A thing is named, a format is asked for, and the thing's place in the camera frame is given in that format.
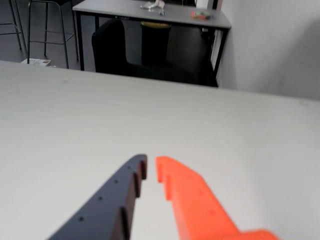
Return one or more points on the clear plastic wrapper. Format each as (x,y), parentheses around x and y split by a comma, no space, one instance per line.
(151,5)

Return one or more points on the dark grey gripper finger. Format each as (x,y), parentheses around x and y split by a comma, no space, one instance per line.
(107,207)

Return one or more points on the white paper sheet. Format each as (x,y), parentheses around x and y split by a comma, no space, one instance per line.
(37,61)

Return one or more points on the black office chair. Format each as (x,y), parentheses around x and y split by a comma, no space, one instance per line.
(110,47)

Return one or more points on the grey top black frame table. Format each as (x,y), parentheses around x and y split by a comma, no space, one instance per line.
(175,15)

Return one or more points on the black metal frame stool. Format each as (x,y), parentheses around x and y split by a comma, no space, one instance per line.
(15,15)
(53,22)

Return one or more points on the black bin yellow liner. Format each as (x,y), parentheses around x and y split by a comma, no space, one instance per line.
(155,42)

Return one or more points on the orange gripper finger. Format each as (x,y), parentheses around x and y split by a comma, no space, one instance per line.
(200,212)

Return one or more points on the orange and green small object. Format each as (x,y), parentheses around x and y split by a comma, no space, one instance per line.
(200,14)

